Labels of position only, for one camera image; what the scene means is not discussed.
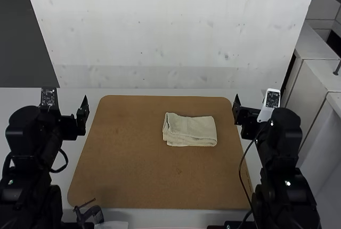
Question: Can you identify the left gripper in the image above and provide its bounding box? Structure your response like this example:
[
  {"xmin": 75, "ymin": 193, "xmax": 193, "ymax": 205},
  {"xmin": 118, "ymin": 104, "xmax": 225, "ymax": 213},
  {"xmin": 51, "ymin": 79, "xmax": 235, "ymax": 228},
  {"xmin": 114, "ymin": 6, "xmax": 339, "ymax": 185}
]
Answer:
[{"xmin": 60, "ymin": 95, "xmax": 90, "ymax": 141}]

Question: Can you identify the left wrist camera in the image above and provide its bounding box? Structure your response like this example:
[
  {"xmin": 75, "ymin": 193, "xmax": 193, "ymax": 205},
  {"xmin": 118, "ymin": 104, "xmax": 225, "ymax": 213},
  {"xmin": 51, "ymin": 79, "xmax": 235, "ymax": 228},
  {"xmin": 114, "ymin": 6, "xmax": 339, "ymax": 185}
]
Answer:
[{"xmin": 39, "ymin": 87, "xmax": 58, "ymax": 109}]

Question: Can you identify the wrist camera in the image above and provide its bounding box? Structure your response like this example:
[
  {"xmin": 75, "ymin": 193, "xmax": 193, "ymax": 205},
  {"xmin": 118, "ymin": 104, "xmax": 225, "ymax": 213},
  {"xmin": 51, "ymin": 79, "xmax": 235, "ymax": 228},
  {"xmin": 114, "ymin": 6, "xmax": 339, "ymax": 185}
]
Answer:
[
  {"xmin": 39, "ymin": 87, "xmax": 58, "ymax": 109},
  {"xmin": 256, "ymin": 88, "xmax": 281, "ymax": 122}
]

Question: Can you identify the pale towel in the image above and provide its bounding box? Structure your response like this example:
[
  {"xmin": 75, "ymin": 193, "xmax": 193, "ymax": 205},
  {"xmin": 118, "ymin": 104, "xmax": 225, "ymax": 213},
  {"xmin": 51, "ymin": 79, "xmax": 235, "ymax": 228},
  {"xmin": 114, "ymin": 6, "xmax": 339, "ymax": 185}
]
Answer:
[{"xmin": 161, "ymin": 112, "xmax": 218, "ymax": 148}]

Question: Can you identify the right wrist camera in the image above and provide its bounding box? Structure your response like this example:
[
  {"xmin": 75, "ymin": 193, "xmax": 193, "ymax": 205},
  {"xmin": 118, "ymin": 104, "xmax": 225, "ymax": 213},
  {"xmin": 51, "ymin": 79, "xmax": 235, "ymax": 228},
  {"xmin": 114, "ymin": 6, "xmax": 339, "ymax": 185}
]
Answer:
[{"xmin": 256, "ymin": 88, "xmax": 281, "ymax": 122}]

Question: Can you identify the white cabinet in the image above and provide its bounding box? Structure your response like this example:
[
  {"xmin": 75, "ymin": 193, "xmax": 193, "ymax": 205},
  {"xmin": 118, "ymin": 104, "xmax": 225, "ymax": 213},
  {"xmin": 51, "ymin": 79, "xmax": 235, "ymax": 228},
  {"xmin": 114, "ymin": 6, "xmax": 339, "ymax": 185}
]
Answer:
[{"xmin": 281, "ymin": 18, "xmax": 341, "ymax": 198}]

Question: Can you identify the black cable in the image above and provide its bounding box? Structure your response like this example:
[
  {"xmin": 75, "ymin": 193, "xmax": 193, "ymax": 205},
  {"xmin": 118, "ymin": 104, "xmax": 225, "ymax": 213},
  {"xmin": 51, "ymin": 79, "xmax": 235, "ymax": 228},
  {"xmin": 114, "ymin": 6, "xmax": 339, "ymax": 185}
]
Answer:
[
  {"xmin": 49, "ymin": 148, "xmax": 69, "ymax": 174},
  {"xmin": 239, "ymin": 122, "xmax": 272, "ymax": 226}
]

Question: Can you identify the black clamp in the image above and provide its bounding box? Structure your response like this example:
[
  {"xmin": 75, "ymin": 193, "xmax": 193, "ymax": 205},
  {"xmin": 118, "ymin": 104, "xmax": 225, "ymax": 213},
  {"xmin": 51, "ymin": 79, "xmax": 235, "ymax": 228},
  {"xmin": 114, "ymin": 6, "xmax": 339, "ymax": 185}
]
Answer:
[{"xmin": 73, "ymin": 198, "xmax": 104, "ymax": 225}]

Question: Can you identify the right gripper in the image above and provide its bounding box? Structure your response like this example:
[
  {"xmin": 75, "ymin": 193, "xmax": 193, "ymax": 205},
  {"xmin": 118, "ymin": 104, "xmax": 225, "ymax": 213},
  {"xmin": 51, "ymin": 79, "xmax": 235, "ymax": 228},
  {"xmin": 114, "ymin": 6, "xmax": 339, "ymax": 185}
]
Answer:
[{"xmin": 232, "ymin": 93, "xmax": 263, "ymax": 139}]

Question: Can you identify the cork mat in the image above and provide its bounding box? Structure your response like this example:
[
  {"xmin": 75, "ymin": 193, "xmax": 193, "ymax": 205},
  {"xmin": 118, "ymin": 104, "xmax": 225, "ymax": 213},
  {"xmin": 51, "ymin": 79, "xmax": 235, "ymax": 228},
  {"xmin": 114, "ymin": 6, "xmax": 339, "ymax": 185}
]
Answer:
[{"xmin": 67, "ymin": 95, "xmax": 254, "ymax": 211}]

